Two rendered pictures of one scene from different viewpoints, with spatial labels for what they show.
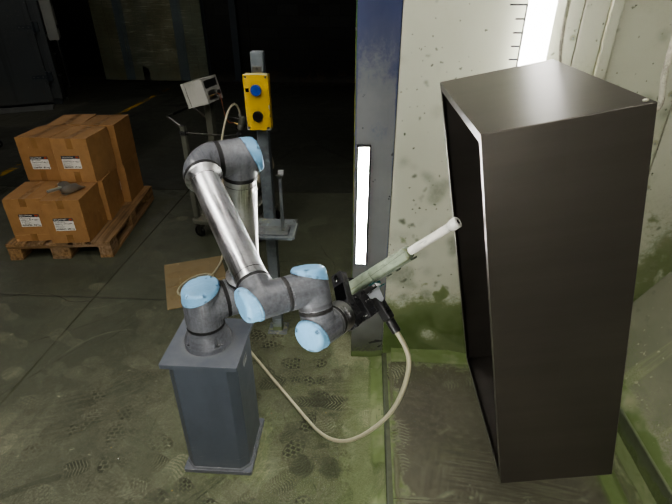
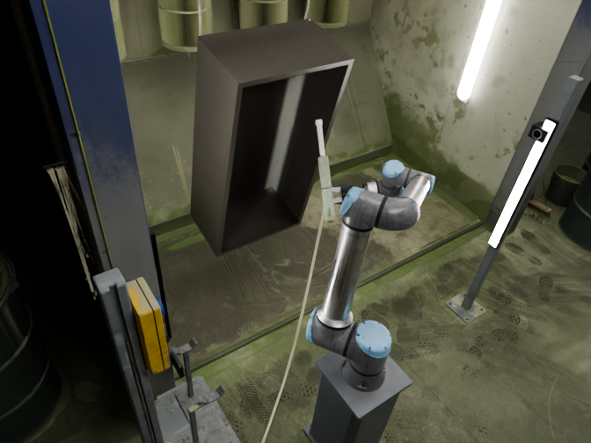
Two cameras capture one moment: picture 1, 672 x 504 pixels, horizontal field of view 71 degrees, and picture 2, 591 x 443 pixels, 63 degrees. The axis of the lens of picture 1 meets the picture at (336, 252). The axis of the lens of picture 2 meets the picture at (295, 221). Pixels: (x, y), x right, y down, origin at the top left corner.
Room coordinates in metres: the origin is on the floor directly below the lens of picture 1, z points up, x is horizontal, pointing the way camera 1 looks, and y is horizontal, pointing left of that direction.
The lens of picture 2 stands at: (2.54, 1.16, 2.47)
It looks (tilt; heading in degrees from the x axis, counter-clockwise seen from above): 41 degrees down; 229
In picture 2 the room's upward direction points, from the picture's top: 6 degrees clockwise
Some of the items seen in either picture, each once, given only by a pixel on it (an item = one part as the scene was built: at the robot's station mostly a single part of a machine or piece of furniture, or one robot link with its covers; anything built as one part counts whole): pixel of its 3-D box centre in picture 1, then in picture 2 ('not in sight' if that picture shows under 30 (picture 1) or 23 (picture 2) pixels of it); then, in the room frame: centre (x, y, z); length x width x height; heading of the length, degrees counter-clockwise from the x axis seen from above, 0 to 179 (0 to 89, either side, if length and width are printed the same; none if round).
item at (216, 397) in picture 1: (218, 396); (352, 408); (1.50, 0.52, 0.32); 0.31 x 0.31 x 0.64; 86
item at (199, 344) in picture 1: (207, 331); (365, 365); (1.50, 0.52, 0.69); 0.19 x 0.19 x 0.10
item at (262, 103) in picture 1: (258, 102); (147, 328); (2.32, 0.37, 1.42); 0.12 x 0.06 x 0.26; 86
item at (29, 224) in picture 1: (39, 210); not in sight; (3.49, 2.40, 0.32); 0.38 x 0.29 x 0.36; 5
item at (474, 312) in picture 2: not in sight; (465, 307); (0.23, 0.35, 0.01); 0.20 x 0.20 x 0.01; 86
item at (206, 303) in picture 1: (204, 302); (368, 345); (1.51, 0.51, 0.83); 0.17 x 0.15 x 0.18; 118
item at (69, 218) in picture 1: (75, 211); not in sight; (3.45, 2.09, 0.32); 0.38 x 0.29 x 0.36; 4
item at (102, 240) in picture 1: (89, 218); not in sight; (3.86, 2.23, 0.07); 1.20 x 0.80 x 0.14; 3
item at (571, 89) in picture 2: not in sight; (509, 215); (0.23, 0.35, 0.82); 0.05 x 0.05 x 1.64; 86
